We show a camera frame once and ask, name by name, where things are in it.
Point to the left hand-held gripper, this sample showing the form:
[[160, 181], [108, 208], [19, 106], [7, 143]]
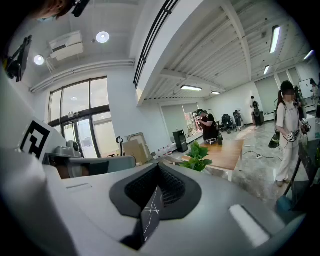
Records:
[[35, 138]]

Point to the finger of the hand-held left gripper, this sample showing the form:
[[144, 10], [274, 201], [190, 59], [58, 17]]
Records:
[[122, 163]]

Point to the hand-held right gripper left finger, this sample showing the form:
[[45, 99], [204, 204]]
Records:
[[87, 212]]

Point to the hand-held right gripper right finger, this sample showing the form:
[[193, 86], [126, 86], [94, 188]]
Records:
[[212, 212]]

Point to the green plant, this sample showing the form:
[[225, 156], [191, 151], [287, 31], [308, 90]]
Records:
[[197, 156]]

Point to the brown cardboard box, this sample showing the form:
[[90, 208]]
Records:
[[133, 151]]

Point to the row of clear water jugs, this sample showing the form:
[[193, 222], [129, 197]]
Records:
[[164, 151]]

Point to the glass entrance doors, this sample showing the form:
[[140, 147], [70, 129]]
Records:
[[82, 135]]

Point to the wooden table with white legs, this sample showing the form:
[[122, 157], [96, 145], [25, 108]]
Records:
[[225, 153]]

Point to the black floor-standing appliance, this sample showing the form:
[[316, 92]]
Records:
[[180, 141]]

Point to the white power strip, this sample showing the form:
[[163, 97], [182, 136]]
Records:
[[258, 156]]

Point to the round ceiling light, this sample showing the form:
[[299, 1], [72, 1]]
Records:
[[38, 60], [102, 37]]

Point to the white ceiling air conditioner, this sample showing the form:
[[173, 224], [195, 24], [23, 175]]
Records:
[[66, 46]]

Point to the long ceiling light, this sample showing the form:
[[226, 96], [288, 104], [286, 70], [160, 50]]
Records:
[[191, 87], [309, 55], [266, 70], [215, 92], [275, 38]]

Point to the blue face mask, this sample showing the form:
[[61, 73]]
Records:
[[46, 18]]

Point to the white board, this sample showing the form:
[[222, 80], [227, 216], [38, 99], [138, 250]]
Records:
[[304, 87]]

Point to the black balcony railing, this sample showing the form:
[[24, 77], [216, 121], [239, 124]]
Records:
[[167, 10]]

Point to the grey fisheye gripper camera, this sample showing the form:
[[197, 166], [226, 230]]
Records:
[[73, 148]]

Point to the black head-worn camera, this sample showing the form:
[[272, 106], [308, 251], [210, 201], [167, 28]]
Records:
[[80, 7]]

